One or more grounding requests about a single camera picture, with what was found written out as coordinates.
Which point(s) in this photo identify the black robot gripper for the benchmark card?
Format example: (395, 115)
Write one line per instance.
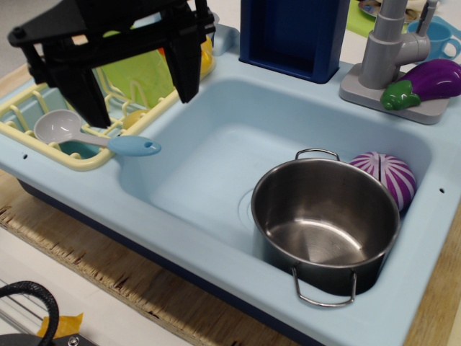
(67, 42)

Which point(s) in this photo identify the grey spoon with blue handle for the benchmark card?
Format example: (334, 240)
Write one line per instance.
(62, 126)

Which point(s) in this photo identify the stainless steel pot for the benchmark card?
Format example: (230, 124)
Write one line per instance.
(325, 222)

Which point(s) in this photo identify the green toy plate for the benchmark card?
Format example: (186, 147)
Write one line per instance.
(143, 78)

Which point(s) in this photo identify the yellow toy lemon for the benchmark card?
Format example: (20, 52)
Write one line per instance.
(132, 119)

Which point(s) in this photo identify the yellow toy duck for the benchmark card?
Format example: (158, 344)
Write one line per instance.
(207, 59)

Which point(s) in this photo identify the cream yellow dish rack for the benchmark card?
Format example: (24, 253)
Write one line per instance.
(21, 110)

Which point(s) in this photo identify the light blue toy sink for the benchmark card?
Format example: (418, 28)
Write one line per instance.
(190, 204)

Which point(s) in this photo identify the dark blue plastic box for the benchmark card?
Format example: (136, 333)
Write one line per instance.
(297, 38)

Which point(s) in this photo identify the green mat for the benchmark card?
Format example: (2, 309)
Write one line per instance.
(358, 21)

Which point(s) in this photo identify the grey toy faucet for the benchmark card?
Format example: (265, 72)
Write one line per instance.
(387, 49)

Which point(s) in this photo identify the yellow tape piece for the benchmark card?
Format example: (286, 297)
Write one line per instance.
(67, 325)

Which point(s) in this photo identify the purple striped toy onion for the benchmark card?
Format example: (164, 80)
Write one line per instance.
(392, 172)

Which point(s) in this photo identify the purple toy eggplant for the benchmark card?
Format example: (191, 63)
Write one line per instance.
(435, 79)

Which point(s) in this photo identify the light blue toy cup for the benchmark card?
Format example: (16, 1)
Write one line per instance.
(441, 40)

